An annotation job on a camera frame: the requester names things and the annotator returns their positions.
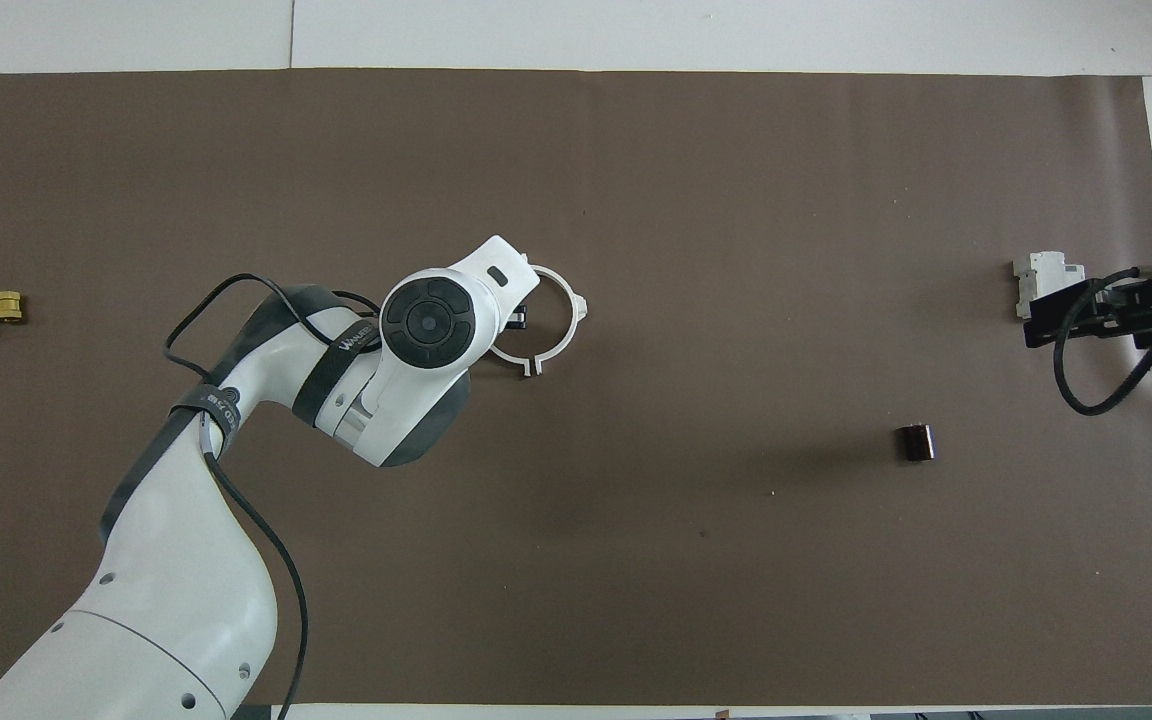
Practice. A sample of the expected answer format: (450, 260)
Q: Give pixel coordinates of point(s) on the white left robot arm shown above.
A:
(176, 600)

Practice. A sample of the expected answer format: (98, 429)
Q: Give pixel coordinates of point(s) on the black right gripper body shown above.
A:
(1061, 318)

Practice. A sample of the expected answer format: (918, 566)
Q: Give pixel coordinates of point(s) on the small dark brown block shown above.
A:
(916, 443)

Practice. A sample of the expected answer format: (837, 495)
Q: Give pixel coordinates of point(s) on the brown table mat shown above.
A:
(736, 500)

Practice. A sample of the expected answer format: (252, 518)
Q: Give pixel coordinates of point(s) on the white half pipe clamp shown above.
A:
(581, 307)
(508, 357)

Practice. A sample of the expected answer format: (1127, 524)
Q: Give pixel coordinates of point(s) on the white circuit breaker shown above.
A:
(1041, 270)

